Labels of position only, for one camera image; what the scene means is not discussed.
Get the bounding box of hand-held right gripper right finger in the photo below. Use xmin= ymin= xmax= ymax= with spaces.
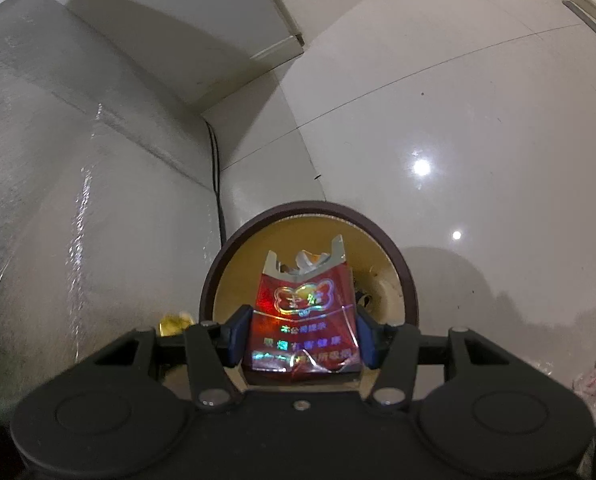
xmin=355 ymin=304 xmax=525 ymax=409

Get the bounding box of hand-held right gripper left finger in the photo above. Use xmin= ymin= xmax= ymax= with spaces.
xmin=75 ymin=304 xmax=253 ymax=409

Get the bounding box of yellow wrapper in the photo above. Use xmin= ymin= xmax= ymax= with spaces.
xmin=158 ymin=312 xmax=199 ymax=339

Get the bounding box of yellow plastic bucket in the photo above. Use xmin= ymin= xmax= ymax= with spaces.
xmin=199 ymin=201 xmax=419 ymax=397

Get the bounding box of red cigarette pack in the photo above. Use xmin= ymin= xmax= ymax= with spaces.
xmin=242 ymin=233 xmax=365 ymax=387

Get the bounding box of silver foil sheet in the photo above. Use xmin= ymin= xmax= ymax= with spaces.
xmin=0 ymin=0 xmax=229 ymax=433

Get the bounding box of black cable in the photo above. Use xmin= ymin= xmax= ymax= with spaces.
xmin=205 ymin=118 xmax=227 ymax=247

